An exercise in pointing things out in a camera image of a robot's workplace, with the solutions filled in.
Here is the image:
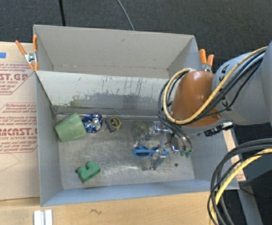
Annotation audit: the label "blue shiny foil packet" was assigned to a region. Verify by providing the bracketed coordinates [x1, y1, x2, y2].
[81, 113, 103, 134]

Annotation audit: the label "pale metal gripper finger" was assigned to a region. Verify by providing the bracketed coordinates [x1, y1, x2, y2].
[152, 122, 171, 136]
[149, 148, 169, 171]

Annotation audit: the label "green toy building block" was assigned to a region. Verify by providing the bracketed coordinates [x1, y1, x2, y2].
[75, 161, 102, 184]

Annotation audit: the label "blue sunglasses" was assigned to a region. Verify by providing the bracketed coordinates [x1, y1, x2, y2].
[133, 146, 170, 158]

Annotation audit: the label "black cylinder on white bracket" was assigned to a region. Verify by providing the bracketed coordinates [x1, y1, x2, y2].
[203, 122, 234, 137]

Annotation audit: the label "green cup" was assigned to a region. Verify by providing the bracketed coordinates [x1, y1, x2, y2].
[54, 112, 88, 142]

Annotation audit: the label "clear glass cup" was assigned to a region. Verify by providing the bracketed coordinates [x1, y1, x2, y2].
[131, 121, 150, 145]

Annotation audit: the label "grey metal bin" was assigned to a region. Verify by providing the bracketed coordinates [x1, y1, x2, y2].
[32, 24, 240, 207]

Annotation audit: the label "brown cardboard board red print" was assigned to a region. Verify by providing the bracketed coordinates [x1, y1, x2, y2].
[0, 40, 246, 202]

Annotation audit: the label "black and yellow tape measure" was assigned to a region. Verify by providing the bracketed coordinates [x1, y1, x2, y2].
[106, 116, 123, 133]

